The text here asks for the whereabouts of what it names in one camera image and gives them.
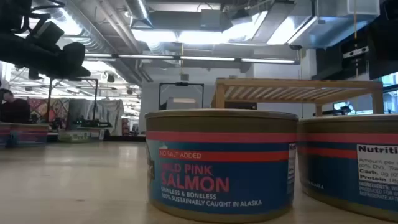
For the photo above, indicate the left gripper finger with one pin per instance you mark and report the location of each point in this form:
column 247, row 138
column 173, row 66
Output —
column 79, row 72

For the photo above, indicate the green-white label tin can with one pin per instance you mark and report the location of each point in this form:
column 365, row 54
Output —
column 73, row 137
column 99, row 134

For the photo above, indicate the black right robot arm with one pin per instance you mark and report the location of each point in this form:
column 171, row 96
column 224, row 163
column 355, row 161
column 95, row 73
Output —
column 384, row 46

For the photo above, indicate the wooden slatted shelf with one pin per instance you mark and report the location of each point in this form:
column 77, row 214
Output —
column 295, row 83

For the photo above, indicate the black ceiling spot lamp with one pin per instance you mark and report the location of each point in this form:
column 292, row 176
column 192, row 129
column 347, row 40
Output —
column 33, row 74
column 110, row 78

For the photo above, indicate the colourful patchwork quilt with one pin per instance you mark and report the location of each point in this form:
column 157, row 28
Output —
column 40, row 107

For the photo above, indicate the window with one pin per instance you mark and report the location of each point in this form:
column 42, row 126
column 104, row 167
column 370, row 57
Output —
column 390, row 102

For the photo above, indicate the grey cloth cover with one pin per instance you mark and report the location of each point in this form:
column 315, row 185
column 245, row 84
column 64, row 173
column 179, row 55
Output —
column 109, row 113

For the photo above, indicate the person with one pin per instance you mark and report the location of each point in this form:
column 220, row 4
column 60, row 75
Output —
column 14, row 109

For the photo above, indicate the grey square ceiling box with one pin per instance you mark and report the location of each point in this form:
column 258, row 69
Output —
column 184, row 77

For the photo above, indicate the black cabinet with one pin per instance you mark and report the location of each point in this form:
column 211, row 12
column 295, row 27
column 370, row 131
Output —
column 241, row 105

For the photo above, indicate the ceiling tube light strip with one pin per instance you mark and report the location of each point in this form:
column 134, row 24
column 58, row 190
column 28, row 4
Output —
column 205, row 58

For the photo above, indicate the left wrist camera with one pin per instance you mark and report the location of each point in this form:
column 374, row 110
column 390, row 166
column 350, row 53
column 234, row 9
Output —
column 46, row 33

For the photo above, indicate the black gantry frame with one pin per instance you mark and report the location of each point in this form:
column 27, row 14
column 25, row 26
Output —
column 95, row 102
column 181, row 83

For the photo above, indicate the silver round air duct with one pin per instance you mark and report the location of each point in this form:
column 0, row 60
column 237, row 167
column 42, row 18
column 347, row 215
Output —
column 138, row 11

